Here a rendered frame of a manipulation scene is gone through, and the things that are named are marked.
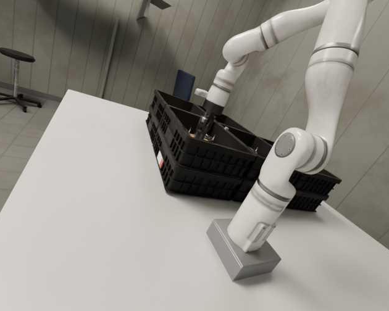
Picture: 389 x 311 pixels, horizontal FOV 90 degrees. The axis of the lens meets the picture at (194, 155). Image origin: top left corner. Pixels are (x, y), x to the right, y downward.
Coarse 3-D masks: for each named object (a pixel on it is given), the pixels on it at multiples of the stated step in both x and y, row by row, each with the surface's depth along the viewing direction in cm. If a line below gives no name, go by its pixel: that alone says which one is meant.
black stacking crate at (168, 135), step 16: (176, 112) 95; (192, 128) 102; (176, 144) 71; (224, 144) 92; (176, 160) 66; (192, 160) 66; (208, 160) 68; (224, 160) 70; (240, 160) 73; (240, 176) 77
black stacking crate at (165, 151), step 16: (160, 128) 93; (160, 144) 89; (176, 176) 67; (192, 176) 69; (208, 176) 70; (224, 176) 72; (176, 192) 70; (192, 192) 73; (208, 192) 75; (224, 192) 78
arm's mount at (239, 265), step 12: (216, 228) 56; (216, 240) 55; (228, 240) 52; (228, 252) 50; (240, 252) 49; (252, 252) 51; (264, 252) 53; (276, 252) 55; (228, 264) 49; (240, 264) 46; (252, 264) 47; (264, 264) 50; (276, 264) 54; (240, 276) 48; (252, 276) 51
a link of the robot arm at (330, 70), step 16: (336, 48) 41; (320, 64) 42; (336, 64) 40; (352, 64) 41; (320, 80) 42; (336, 80) 41; (320, 96) 43; (336, 96) 42; (320, 112) 44; (336, 112) 42; (320, 128) 44; (336, 128) 43
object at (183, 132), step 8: (168, 112) 86; (176, 120) 73; (176, 128) 72; (184, 128) 67; (184, 136) 63; (232, 136) 88; (192, 144) 62; (200, 144) 62; (208, 144) 63; (216, 144) 65; (240, 144) 82; (224, 152) 67; (232, 152) 68; (240, 152) 69
